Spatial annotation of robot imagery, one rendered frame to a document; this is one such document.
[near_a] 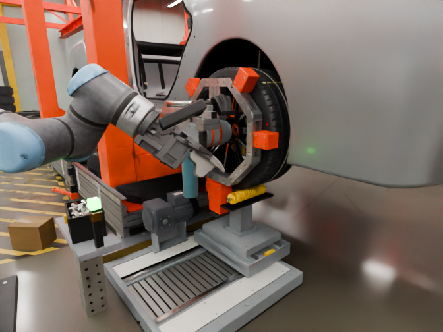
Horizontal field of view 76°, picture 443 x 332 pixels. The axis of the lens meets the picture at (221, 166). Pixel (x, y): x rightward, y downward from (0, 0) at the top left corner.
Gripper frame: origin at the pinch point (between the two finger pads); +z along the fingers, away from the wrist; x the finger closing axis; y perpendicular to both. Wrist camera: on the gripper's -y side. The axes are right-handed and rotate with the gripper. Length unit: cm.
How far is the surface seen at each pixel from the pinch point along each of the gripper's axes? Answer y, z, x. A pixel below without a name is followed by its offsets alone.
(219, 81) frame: -44, -12, -67
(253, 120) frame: -33, 10, -52
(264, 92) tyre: -48, 7, -54
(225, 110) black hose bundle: -28, -3, -51
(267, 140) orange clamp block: -28, 19, -47
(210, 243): 27, 40, -105
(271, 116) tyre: -40, 16, -53
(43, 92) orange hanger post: 5, -152, -260
